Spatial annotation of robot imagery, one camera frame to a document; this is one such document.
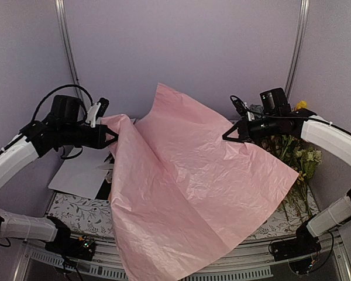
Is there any front aluminium rail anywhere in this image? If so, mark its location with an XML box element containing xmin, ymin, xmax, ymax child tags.
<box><xmin>9</xmin><ymin>229</ymin><xmax>351</xmax><ymax>280</ymax></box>

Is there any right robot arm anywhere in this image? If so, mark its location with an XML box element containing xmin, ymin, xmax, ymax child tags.
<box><xmin>222</xmin><ymin>88</ymin><xmax>351</xmax><ymax>255</ymax></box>

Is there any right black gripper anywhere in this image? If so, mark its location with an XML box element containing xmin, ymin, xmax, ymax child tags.
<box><xmin>223</xmin><ymin>114</ymin><xmax>280</xmax><ymax>144</ymax></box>

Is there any pink wrapping paper sheet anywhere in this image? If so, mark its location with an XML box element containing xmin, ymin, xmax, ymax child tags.
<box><xmin>102</xmin><ymin>84</ymin><xmax>298</xmax><ymax>280</ymax></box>

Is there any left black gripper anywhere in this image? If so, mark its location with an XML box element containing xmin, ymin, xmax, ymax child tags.
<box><xmin>60</xmin><ymin>122</ymin><xmax>120</xmax><ymax>149</ymax></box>

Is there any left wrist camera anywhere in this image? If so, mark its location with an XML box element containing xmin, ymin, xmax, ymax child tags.
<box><xmin>85</xmin><ymin>97</ymin><xmax>109</xmax><ymax>128</ymax></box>

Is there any left aluminium frame post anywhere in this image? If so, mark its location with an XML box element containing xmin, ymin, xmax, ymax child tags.
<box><xmin>54</xmin><ymin>0</ymin><xmax>91</xmax><ymax>106</ymax></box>

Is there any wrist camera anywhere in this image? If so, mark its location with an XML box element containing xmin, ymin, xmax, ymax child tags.
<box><xmin>229</xmin><ymin>95</ymin><xmax>255</xmax><ymax>121</ymax></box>
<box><xmin>85</xmin><ymin>97</ymin><xmax>109</xmax><ymax>128</ymax></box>

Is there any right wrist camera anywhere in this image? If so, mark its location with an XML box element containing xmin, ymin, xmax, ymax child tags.
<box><xmin>229</xmin><ymin>95</ymin><xmax>255</xmax><ymax>121</ymax></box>

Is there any aluminium frame post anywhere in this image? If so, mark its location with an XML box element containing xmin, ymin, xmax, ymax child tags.
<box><xmin>284</xmin><ymin>0</ymin><xmax>310</xmax><ymax>100</ymax></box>
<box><xmin>54</xmin><ymin>0</ymin><xmax>91</xmax><ymax>106</ymax></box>

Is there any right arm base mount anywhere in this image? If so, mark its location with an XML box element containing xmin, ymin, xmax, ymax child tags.
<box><xmin>269</xmin><ymin>233</ymin><xmax>321</xmax><ymax>261</ymax></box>

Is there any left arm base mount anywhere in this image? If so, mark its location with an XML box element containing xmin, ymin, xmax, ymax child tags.
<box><xmin>44</xmin><ymin>235</ymin><xmax>96</xmax><ymax>261</ymax></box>

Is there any yellow flower stem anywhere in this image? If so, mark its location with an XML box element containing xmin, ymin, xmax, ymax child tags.
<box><xmin>294</xmin><ymin>100</ymin><xmax>308</xmax><ymax>111</ymax></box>

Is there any right aluminium frame post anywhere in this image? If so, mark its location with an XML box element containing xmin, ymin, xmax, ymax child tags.
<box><xmin>284</xmin><ymin>0</ymin><xmax>310</xmax><ymax>100</ymax></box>

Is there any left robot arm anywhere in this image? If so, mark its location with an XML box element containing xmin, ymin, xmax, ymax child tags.
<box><xmin>0</xmin><ymin>95</ymin><xmax>118</xmax><ymax>254</ymax></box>

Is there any pile of fake flowers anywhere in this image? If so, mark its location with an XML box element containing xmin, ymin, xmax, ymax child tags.
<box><xmin>256</xmin><ymin>135</ymin><xmax>322</xmax><ymax>222</ymax></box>

